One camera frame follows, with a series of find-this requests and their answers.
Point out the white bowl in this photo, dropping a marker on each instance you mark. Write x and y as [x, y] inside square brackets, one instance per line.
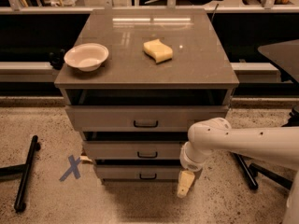
[86, 57]

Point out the blue tape cross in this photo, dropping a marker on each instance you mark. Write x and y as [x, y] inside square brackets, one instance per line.
[73, 168]

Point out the black stand leg left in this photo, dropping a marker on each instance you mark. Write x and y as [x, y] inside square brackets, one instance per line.
[23, 170]

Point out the grey drawer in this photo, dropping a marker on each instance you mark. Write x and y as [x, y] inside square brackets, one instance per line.
[121, 118]
[138, 150]
[146, 173]

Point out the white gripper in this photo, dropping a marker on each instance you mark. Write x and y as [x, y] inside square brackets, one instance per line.
[192, 165]

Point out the grey drawer cabinet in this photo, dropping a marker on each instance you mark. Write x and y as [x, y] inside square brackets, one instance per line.
[199, 74]

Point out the black clamp knob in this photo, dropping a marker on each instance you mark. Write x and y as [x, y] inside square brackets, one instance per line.
[57, 60]

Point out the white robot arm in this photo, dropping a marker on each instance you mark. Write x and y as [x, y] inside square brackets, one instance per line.
[278, 145]

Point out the grey bottom drawer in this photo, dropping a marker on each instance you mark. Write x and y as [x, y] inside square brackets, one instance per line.
[146, 173]

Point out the dark round table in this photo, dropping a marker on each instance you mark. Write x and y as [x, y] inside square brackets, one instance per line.
[285, 55]

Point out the grey top drawer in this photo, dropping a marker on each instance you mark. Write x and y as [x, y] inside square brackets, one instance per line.
[121, 118]

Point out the yellow sponge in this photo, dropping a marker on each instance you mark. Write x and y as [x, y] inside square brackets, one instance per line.
[158, 50]

